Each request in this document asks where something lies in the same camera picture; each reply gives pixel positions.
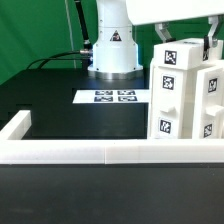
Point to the white cabinet door panel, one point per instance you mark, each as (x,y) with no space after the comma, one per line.
(209,109)

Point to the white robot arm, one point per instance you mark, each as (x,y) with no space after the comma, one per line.
(115,54)

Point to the white cabinet top box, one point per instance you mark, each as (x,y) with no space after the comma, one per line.
(185,54)

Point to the white cabinet body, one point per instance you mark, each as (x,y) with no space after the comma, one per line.
(189,100)

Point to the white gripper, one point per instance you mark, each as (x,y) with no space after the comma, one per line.
(142,12)

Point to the white marker base plate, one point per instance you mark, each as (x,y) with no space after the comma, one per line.
(111,96)

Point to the white U-shaped fence frame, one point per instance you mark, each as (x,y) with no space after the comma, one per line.
(15,149)

